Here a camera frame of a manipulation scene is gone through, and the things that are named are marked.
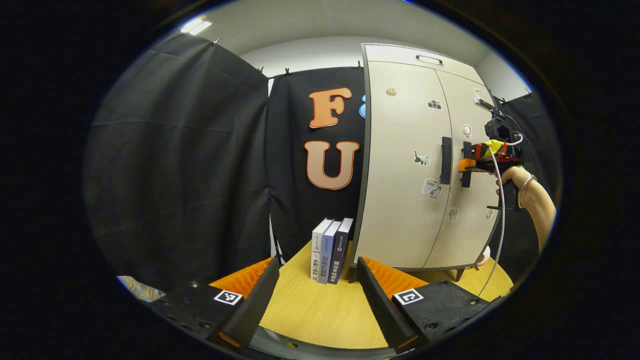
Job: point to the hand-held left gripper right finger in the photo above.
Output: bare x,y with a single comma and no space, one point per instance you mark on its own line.
382,310

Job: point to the dark navy book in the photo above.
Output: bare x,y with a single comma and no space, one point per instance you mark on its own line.
340,255

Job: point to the grey-blue book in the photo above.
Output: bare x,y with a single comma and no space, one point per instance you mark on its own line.
327,255

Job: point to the white cartoon face mug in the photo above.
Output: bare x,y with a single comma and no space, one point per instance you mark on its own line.
484,257

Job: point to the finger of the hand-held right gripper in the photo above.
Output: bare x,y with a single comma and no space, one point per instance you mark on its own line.
470,166

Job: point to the cream double-door shoe cabinet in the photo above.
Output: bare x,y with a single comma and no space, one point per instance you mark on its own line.
362,200

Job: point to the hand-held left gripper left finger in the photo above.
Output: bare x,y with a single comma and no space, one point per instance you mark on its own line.
250,310

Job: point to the cream cabinet door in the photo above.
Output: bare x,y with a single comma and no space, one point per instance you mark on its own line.
470,230
395,225

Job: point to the white book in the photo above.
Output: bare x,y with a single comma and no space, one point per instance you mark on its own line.
316,250

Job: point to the long ceiling light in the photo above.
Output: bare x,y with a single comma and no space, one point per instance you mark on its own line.
196,26

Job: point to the cream cabinet drawer front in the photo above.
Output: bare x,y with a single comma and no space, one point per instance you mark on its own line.
395,54

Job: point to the black backdrop cloth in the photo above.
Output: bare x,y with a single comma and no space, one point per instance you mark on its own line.
175,175

